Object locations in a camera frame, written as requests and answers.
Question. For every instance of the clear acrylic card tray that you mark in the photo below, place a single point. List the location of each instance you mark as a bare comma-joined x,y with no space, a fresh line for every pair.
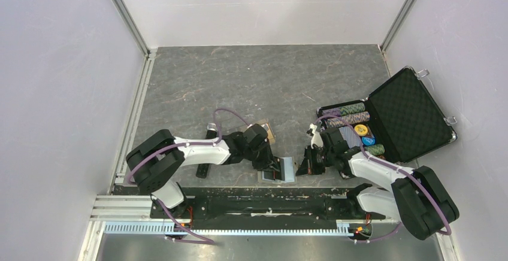
254,134

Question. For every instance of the beige leather card holder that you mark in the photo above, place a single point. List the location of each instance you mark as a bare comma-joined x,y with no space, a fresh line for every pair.
285,175

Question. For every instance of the yellow dealer chip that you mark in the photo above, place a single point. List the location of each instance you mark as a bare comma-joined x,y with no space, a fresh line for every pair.
361,130

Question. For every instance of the purple yellow chip stack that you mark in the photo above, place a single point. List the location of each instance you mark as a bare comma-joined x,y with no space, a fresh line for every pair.
348,119

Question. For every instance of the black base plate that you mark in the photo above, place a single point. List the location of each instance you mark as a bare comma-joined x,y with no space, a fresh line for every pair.
270,208

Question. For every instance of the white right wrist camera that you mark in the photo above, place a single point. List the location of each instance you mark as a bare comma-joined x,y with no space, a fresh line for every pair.
314,133

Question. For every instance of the black glitter stick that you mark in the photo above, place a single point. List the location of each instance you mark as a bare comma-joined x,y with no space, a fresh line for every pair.
202,171

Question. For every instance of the blue dealer chip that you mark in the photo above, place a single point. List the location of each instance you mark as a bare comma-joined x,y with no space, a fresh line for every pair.
368,140

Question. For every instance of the black card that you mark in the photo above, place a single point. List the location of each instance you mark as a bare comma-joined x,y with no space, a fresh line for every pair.
277,168
267,176

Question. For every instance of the gold card stack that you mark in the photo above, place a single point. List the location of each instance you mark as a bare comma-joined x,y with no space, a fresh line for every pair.
269,131

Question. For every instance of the purple green chip stack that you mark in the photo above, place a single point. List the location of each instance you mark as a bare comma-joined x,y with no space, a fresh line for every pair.
344,109

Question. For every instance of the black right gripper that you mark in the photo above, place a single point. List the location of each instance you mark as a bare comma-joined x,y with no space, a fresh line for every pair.
308,166

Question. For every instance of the black poker chip case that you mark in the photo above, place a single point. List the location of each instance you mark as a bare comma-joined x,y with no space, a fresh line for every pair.
403,117

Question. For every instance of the blue playing card deck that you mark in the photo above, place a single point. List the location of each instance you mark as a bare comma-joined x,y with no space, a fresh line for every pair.
350,136

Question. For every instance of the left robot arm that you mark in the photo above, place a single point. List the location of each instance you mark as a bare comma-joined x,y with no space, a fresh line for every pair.
153,163

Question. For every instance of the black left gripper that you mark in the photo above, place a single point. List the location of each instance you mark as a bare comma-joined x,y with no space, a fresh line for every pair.
268,163

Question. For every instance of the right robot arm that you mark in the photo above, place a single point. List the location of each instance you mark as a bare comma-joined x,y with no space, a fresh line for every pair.
416,198

